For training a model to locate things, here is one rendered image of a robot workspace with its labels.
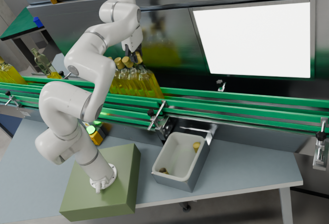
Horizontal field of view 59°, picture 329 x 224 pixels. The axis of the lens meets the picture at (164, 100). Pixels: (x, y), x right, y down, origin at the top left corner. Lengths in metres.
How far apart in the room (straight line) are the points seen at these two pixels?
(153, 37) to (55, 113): 0.61
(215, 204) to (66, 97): 1.43
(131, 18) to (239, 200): 1.43
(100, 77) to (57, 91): 0.13
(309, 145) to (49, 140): 0.93
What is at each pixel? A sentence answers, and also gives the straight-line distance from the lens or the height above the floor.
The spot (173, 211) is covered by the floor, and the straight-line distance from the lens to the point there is 2.12.
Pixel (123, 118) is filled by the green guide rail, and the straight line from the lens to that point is 1.43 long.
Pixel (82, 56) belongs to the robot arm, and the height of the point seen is 1.45.
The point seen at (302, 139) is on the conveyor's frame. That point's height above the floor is 0.85.
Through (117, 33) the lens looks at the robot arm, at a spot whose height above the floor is 1.42.
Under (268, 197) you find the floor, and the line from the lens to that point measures 2.05.
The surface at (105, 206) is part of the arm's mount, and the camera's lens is 1.28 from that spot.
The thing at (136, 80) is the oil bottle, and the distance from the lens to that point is 1.34.
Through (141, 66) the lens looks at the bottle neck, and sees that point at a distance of 1.29.
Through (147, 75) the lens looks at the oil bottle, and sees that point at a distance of 1.30.
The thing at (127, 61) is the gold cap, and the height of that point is 1.17.
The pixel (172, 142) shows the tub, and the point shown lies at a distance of 1.35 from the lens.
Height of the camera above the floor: 1.81
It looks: 40 degrees down
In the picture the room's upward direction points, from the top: 25 degrees counter-clockwise
